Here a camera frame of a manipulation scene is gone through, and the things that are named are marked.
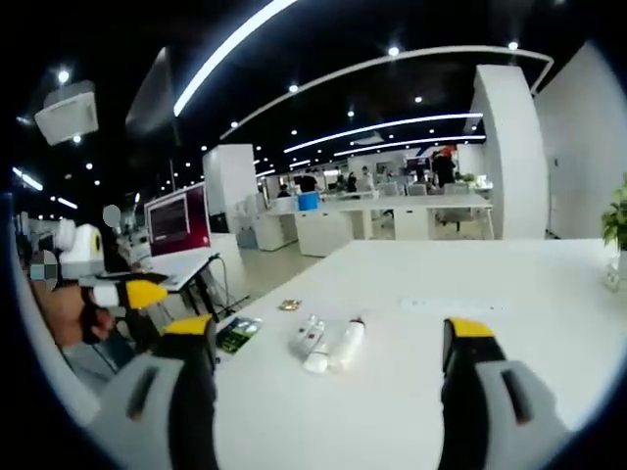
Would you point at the person's grey trousers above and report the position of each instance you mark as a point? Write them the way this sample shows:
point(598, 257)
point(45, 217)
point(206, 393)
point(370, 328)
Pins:
point(90, 364)

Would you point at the white skincare tube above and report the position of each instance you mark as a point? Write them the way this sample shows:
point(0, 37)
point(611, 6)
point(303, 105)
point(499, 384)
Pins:
point(316, 364)

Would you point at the person in white shirt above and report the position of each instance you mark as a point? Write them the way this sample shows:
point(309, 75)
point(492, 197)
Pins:
point(44, 362)

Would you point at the gold foil sachet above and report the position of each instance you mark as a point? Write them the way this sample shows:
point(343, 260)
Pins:
point(290, 304)

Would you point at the ceiling air conditioner unit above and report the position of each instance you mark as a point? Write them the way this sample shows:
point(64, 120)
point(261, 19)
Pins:
point(68, 115)

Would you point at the person's left hand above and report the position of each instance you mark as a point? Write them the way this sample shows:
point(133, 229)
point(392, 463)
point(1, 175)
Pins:
point(93, 323)

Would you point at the white skincare bottle red collar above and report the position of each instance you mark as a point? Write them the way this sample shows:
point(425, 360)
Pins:
point(349, 345)

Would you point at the blue bin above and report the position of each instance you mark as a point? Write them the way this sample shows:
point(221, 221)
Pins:
point(308, 201)

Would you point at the small skincare bottle red square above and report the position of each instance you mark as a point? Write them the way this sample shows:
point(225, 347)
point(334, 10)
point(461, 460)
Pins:
point(300, 338)
point(313, 340)

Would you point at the white office desk row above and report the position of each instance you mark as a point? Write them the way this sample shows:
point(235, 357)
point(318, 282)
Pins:
point(406, 222)

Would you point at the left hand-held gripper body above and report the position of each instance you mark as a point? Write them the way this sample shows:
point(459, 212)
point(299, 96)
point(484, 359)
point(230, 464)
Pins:
point(81, 247)

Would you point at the green black face mask packet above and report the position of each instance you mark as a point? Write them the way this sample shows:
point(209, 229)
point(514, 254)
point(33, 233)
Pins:
point(239, 335)

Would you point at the white standing desk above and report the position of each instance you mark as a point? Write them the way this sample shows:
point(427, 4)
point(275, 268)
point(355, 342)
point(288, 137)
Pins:
point(186, 267)

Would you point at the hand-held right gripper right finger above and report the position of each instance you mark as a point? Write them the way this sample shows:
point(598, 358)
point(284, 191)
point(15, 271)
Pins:
point(495, 416)

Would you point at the red screen monitor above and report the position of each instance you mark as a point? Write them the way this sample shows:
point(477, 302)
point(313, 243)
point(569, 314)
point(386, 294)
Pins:
point(178, 225)

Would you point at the green potted plant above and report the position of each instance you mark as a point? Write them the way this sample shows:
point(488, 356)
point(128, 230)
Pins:
point(617, 220)

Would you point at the white plant pot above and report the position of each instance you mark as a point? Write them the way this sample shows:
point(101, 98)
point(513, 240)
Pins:
point(614, 276)

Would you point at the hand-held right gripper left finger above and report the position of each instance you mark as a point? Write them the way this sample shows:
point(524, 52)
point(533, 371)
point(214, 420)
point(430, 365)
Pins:
point(152, 406)

